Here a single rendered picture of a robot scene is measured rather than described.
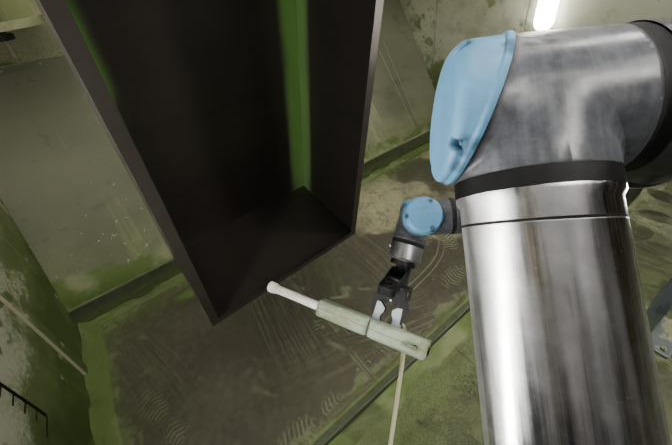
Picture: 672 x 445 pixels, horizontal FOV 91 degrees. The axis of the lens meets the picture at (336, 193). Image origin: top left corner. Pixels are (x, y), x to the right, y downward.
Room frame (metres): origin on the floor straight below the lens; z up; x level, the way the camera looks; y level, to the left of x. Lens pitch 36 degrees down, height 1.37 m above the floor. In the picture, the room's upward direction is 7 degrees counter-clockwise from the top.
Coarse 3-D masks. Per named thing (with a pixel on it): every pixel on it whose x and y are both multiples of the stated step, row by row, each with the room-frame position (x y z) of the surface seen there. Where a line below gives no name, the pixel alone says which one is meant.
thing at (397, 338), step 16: (272, 288) 0.65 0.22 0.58; (304, 304) 0.59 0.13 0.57; (320, 304) 0.57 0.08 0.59; (336, 304) 0.56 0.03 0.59; (336, 320) 0.52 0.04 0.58; (352, 320) 0.51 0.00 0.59; (368, 320) 0.50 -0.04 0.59; (368, 336) 0.47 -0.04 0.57; (384, 336) 0.46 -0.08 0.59; (400, 336) 0.45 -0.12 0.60; (416, 336) 0.44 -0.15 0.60; (416, 352) 0.41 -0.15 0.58
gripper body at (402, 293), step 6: (396, 264) 0.62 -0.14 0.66; (402, 264) 0.60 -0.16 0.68; (408, 264) 0.60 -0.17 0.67; (414, 264) 0.61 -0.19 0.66; (408, 270) 0.62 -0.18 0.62; (408, 276) 0.61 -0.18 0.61; (402, 288) 0.56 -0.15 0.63; (408, 288) 0.56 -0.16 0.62; (396, 294) 0.55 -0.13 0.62; (402, 294) 0.54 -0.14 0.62; (384, 300) 0.55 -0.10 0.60; (390, 300) 0.54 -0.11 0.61; (396, 300) 0.54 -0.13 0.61; (402, 300) 0.53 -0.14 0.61
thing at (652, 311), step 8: (664, 288) 0.71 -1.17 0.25; (656, 296) 0.73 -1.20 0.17; (664, 296) 0.70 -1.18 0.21; (656, 304) 0.70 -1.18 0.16; (664, 304) 0.69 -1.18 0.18; (648, 312) 0.71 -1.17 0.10; (656, 312) 0.69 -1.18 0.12; (664, 312) 0.68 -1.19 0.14; (648, 320) 0.69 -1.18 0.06; (656, 320) 0.68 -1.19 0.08
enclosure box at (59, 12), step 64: (64, 0) 0.49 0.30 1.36; (128, 0) 0.87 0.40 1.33; (192, 0) 0.95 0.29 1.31; (256, 0) 1.05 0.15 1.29; (320, 0) 1.03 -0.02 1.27; (128, 64) 0.86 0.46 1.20; (192, 64) 0.95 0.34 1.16; (256, 64) 1.07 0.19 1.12; (320, 64) 1.06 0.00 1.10; (128, 128) 0.85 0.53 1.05; (192, 128) 0.95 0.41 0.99; (256, 128) 1.08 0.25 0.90; (320, 128) 1.09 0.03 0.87; (192, 192) 0.95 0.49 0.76; (256, 192) 1.11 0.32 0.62; (320, 192) 1.15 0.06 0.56; (192, 256) 0.89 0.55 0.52; (256, 256) 0.88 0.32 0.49
